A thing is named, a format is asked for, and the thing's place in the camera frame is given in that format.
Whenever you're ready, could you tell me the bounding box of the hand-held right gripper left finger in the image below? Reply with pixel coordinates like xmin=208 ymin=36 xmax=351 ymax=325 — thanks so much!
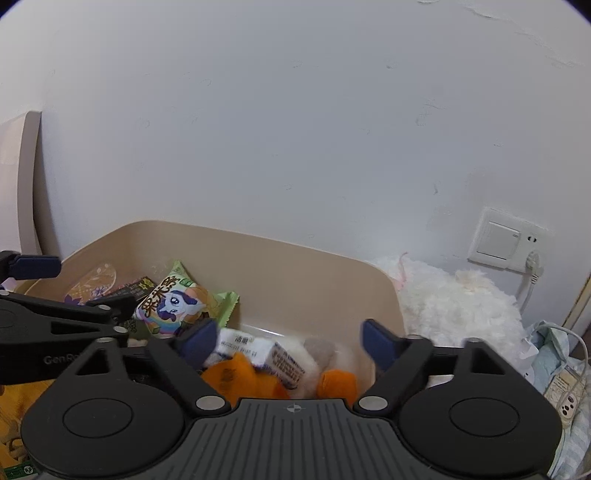
xmin=54 ymin=318 xmax=232 ymax=416

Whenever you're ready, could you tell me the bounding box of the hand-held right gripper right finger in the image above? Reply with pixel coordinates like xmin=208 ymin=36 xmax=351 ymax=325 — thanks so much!
xmin=353 ymin=318 xmax=541 ymax=414

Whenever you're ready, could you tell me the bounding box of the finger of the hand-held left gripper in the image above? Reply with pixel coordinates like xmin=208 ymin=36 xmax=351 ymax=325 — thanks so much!
xmin=0 ymin=251 xmax=62 ymax=281
xmin=0 ymin=293 xmax=138 ymax=352

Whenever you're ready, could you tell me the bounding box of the green pony snack bag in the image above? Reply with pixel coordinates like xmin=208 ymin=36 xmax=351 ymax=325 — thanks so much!
xmin=133 ymin=260 xmax=241 ymax=340

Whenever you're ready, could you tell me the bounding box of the white grey plush toy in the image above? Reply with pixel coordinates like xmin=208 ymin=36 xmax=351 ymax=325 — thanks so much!
xmin=277 ymin=336 xmax=365 ymax=401

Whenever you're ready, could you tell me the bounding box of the white labelled packet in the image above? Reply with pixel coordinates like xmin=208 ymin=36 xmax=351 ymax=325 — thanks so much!
xmin=213 ymin=328 xmax=306 ymax=389

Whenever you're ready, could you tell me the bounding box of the clear floral plastic packet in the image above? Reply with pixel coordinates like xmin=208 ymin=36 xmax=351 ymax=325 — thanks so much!
xmin=64 ymin=262 xmax=122 ymax=305

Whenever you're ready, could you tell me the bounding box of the dark snack packet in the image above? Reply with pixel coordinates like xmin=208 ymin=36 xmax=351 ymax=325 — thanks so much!
xmin=85 ymin=276 xmax=156 ymax=308

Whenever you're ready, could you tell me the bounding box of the beige plastic storage bin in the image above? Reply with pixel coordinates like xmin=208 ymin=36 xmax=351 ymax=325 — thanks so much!
xmin=14 ymin=220 xmax=407 ymax=402

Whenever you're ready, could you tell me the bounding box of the white fluffy plush toy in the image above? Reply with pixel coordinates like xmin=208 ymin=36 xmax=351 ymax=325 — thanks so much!
xmin=369 ymin=256 xmax=529 ymax=376

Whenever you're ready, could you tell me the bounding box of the pale purple canvas board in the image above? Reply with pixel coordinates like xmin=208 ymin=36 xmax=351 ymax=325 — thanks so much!
xmin=0 ymin=111 xmax=44 ymax=257

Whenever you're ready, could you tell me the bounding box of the green packet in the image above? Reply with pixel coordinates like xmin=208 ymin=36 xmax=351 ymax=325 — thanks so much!
xmin=2 ymin=463 xmax=38 ymax=480

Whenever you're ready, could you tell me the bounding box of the pale blue bedding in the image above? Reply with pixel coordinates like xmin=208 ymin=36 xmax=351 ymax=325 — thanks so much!
xmin=524 ymin=320 xmax=591 ymax=480

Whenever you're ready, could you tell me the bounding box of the beige power strip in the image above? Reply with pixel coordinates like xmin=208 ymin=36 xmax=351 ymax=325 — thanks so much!
xmin=544 ymin=364 xmax=585 ymax=423

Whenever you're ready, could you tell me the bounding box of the white wall switch socket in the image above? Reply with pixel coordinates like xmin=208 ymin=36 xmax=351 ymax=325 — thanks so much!
xmin=467 ymin=207 xmax=549 ymax=271

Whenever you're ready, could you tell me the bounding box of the white wall plug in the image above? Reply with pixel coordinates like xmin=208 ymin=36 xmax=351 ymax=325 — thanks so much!
xmin=516 ymin=250 xmax=542 ymax=315

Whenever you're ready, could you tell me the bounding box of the white charging cable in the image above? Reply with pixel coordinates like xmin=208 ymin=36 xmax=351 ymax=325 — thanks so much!
xmin=538 ymin=322 xmax=591 ymax=384

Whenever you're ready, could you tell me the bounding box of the wooden frame edge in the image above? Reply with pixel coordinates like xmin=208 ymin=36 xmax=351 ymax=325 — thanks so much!
xmin=563 ymin=272 xmax=591 ymax=329

